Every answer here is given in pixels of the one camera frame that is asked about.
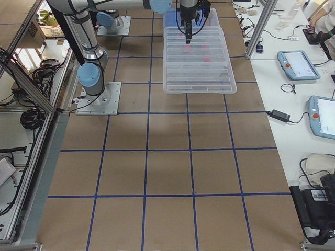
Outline black power adapter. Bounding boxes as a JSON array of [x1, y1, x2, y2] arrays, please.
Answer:
[[266, 109, 290, 123]]

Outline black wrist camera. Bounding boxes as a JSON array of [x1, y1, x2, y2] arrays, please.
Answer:
[[199, 0, 211, 16]]

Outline beige cap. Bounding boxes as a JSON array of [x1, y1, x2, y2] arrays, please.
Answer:
[[305, 153, 334, 187]]

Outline black cable bundle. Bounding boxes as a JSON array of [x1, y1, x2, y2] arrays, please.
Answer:
[[20, 107, 45, 130]]

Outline lower blue teach pendant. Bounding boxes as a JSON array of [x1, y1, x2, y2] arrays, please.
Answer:
[[308, 95, 334, 139]]

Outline upper blue teach pendant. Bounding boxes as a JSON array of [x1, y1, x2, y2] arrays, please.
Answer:
[[277, 50, 321, 81]]

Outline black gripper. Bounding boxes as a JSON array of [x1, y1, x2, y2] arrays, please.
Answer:
[[180, 0, 197, 44]]

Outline blue teach pendant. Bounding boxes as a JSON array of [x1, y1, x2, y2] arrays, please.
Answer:
[[277, 50, 321, 81], [308, 95, 334, 139]]

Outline black device on table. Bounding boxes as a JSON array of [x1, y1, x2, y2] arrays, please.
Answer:
[[289, 174, 334, 245]]

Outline clear plastic storage box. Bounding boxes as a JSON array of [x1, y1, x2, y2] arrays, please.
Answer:
[[163, 8, 220, 28]]

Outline clear ribbed box lid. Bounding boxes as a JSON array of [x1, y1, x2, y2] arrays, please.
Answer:
[[163, 26, 237, 94]]

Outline aluminium frame post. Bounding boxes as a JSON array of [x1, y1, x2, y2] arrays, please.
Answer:
[[245, 0, 277, 60]]

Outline small coiled black cable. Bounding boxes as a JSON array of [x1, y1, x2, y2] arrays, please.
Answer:
[[281, 83, 297, 94]]

